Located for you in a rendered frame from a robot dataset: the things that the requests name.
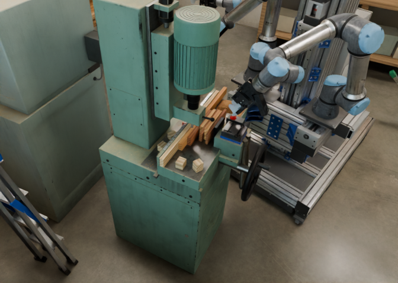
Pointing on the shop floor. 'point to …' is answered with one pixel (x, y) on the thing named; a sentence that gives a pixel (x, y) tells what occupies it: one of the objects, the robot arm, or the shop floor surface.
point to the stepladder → (29, 222)
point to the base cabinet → (165, 216)
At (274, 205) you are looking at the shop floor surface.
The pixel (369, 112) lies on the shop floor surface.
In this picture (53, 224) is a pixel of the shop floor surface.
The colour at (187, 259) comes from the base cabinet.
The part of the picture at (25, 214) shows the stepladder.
